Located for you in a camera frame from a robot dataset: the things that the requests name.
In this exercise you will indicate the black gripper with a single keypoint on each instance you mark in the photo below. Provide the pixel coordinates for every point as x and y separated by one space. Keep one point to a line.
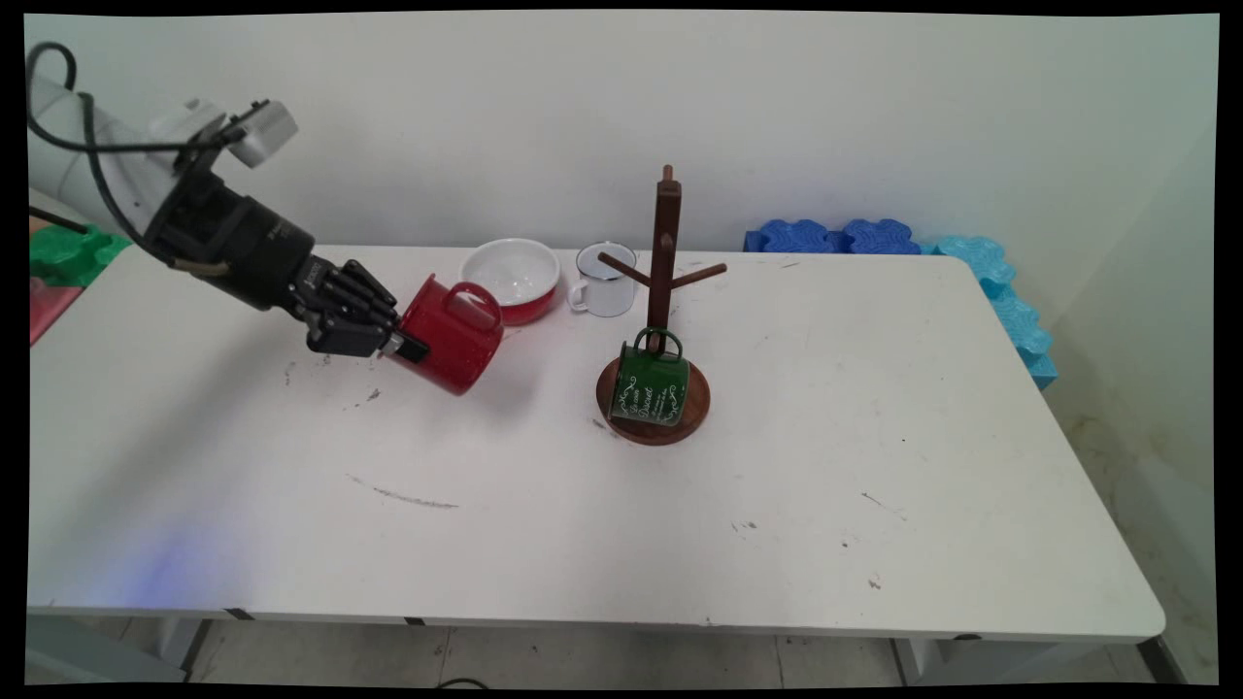
238 248

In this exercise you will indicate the red enamel mug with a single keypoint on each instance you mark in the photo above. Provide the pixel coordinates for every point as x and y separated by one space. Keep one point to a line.
452 340

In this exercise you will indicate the red bowl white inside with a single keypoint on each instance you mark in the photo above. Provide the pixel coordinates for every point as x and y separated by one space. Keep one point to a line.
515 267

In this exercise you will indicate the green foam tile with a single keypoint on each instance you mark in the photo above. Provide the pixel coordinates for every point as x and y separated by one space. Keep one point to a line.
68 254

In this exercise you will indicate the red foam tile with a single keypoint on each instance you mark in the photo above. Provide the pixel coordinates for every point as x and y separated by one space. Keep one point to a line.
49 311

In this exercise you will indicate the green enamel mug white lettering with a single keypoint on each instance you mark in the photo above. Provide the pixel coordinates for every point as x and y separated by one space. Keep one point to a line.
649 388

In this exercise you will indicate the brown wooden mug tree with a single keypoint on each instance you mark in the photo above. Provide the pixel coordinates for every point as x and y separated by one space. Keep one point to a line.
665 243

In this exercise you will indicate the dark blue foam tile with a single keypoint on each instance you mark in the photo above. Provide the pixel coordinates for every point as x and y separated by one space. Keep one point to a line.
879 236
791 236

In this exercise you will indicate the light cyan foam tile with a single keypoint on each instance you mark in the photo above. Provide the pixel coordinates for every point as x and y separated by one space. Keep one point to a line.
976 257

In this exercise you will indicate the medium blue foam tile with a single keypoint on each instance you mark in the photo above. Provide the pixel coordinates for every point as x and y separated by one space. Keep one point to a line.
1024 335

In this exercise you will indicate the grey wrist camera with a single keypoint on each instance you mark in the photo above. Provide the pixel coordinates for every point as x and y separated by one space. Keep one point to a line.
267 131

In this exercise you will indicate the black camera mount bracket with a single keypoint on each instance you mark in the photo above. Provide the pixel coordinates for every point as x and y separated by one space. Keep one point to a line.
209 146

